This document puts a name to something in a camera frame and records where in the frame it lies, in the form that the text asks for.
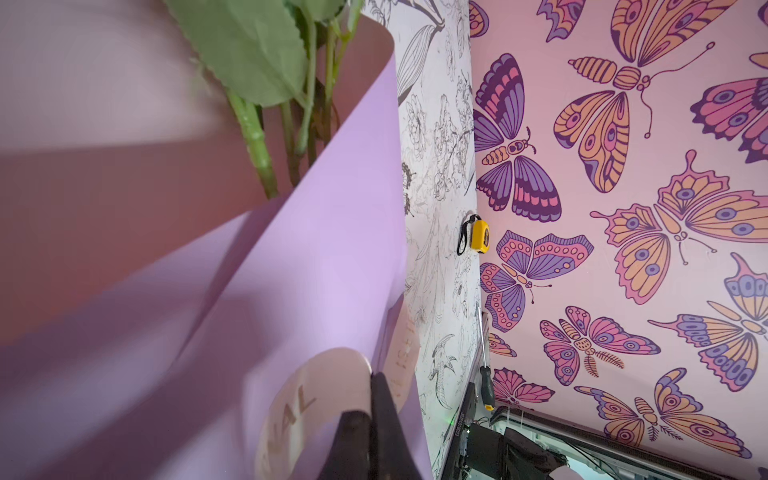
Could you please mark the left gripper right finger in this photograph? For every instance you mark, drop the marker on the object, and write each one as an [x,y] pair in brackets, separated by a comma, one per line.
[390,457]

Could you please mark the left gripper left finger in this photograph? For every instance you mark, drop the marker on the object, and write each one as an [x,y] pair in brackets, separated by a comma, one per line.
[348,458]

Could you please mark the cream ribbon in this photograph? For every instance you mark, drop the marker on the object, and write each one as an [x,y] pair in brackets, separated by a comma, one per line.
[329,384]

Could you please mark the purple pink wrapping paper sheet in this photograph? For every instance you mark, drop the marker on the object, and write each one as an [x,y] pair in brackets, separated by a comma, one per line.
[153,301]

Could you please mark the white fake rose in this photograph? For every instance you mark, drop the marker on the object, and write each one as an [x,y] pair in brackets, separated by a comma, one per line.
[256,51]

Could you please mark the pink orange fake rose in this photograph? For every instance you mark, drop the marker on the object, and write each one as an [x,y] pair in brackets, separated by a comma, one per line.
[326,28]

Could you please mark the black yellow screwdriver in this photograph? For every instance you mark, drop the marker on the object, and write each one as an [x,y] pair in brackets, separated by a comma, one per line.
[486,387]

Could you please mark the yellow tape measure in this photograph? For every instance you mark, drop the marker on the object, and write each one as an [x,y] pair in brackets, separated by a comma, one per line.
[474,234]

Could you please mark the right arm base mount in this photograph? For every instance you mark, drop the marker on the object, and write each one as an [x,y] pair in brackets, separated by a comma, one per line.
[508,455]

